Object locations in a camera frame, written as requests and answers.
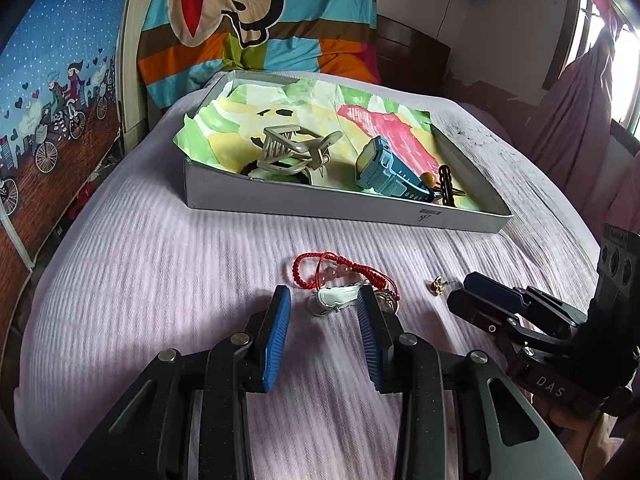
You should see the small gold charm earring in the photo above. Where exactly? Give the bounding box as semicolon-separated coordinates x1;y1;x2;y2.
428;276;460;296

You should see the black beaded hair clip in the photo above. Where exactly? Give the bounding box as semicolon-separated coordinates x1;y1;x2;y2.
421;165;466;207

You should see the white silver hair clip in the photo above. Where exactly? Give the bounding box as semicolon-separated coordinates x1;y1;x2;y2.
306;284;361;318

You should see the blue smart watch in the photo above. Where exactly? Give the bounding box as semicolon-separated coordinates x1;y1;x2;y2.
355;136;435;203

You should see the red braided bead bracelet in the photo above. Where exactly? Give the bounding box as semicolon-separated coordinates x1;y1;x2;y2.
290;250;402;311

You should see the grey claw hair clip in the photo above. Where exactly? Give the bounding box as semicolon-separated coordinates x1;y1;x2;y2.
257;125;343;176

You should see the person's right hand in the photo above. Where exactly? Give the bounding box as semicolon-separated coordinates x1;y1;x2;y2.
533;396;617;479

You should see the pink ribbed bed cover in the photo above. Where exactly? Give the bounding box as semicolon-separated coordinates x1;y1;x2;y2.
15;89;599;479

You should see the pink pillow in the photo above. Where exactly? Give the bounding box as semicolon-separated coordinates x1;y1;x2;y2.
460;103;513;145

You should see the pink window curtain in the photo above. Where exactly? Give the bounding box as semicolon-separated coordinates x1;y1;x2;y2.
520;0;639;237

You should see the grey shallow box tray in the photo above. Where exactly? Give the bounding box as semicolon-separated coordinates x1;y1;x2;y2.
182;69;514;234

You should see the dark wooden headboard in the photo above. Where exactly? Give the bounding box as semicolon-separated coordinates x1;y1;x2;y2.
375;15;451;96

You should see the light wooden cabinet panel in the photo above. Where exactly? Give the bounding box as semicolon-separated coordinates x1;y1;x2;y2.
116;0;151;154

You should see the blue starry fabric wardrobe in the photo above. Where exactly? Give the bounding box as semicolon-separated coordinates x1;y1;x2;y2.
0;0;137;321

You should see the striped monkey cartoon blanket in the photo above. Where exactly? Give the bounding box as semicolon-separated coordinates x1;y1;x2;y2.
138;0;380;110

